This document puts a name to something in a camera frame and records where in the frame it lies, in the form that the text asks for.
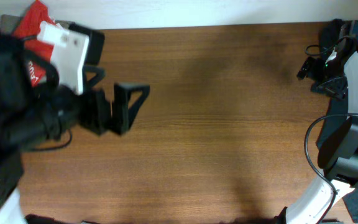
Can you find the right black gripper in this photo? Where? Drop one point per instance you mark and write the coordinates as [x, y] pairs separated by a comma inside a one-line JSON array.
[[336, 91]]

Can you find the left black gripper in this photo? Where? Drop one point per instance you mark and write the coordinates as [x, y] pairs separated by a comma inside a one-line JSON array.
[[103, 117]]

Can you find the orange t-shirt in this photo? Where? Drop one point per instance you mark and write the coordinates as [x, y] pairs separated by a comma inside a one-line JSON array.
[[29, 28]]

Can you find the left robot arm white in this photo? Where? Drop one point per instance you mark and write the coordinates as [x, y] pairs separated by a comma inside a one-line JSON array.
[[47, 86]]

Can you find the dark grey clothes pile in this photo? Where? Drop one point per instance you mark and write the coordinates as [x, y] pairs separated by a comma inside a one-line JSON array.
[[331, 118]]

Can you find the olive folded garment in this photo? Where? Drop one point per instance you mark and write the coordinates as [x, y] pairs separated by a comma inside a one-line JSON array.
[[8, 23]]

